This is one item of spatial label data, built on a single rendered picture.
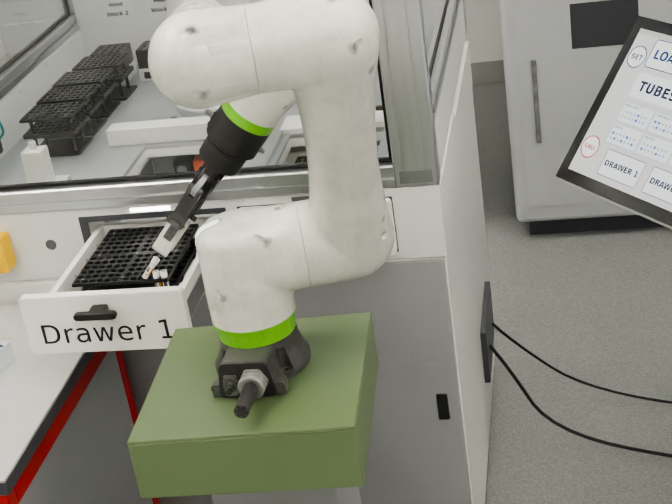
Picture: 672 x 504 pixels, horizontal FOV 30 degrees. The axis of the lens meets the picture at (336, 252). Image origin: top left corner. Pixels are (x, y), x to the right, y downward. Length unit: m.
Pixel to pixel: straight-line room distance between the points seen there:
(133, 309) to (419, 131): 0.59
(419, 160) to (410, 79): 0.15
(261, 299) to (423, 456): 0.83
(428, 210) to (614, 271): 1.72
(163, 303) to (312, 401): 0.38
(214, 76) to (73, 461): 0.99
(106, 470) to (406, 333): 0.63
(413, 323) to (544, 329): 1.29
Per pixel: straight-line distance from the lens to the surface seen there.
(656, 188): 2.07
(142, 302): 2.11
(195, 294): 2.21
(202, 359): 2.01
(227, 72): 1.52
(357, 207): 1.75
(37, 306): 2.18
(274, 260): 1.81
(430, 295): 2.37
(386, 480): 2.62
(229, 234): 1.82
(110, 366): 2.48
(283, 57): 1.52
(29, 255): 2.53
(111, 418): 2.48
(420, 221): 2.30
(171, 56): 1.52
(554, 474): 3.09
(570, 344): 3.58
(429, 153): 2.25
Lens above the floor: 1.85
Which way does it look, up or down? 26 degrees down
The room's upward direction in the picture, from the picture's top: 9 degrees counter-clockwise
